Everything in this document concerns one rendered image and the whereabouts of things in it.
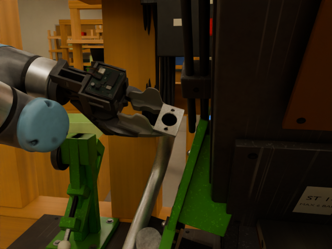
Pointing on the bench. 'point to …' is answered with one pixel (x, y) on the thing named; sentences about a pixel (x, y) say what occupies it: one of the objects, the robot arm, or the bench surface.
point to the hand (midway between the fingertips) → (166, 123)
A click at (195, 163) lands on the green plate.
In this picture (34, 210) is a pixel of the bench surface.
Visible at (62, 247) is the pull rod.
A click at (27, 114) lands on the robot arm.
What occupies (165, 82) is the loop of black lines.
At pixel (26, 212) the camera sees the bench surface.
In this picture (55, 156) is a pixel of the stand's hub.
